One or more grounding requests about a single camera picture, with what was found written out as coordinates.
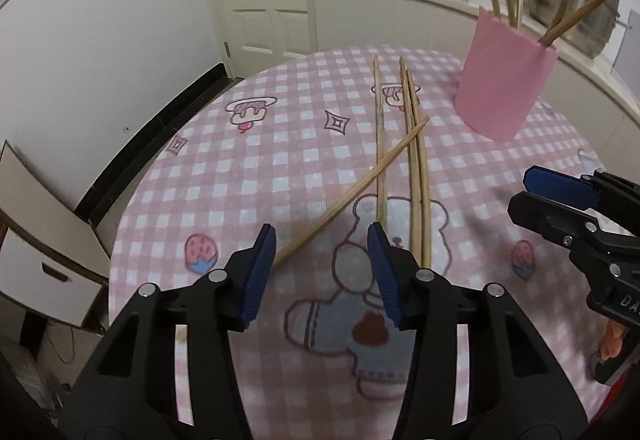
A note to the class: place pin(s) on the person's right hand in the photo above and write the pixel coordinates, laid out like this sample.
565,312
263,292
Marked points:
612,342

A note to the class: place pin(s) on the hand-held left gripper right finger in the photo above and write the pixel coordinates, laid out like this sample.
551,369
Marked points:
387,280

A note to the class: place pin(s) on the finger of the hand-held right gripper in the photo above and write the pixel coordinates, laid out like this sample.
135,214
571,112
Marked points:
545,215
555,185

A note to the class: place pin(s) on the pink cup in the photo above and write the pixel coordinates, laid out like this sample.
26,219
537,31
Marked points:
500,80

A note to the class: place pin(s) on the pink checked tablecloth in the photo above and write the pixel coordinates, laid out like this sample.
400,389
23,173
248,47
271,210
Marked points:
250,160

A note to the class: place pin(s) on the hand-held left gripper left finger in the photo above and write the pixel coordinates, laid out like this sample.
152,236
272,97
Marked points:
257,280

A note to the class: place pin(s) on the white kitchen cabinet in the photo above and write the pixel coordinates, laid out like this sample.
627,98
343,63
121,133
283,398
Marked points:
340,20

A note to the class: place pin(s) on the dark wooden chopstick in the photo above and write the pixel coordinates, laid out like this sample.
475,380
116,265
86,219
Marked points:
585,8

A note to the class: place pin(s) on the white drawer unit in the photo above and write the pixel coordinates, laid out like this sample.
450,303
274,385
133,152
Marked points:
40,270

